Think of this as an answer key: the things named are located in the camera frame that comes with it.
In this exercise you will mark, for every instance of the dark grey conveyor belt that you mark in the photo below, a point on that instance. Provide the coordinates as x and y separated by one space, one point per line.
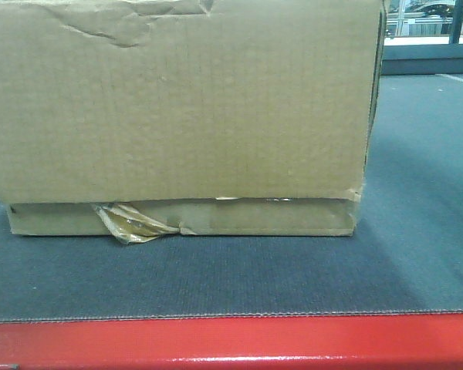
406 255

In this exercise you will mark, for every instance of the brown cardboard carton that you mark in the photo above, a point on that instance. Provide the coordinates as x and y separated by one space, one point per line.
142 119

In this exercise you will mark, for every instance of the grey conveyor side rail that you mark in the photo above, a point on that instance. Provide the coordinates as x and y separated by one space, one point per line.
402 60

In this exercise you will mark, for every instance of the red conveyor frame edge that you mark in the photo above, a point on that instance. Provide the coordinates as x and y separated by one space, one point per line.
421 341

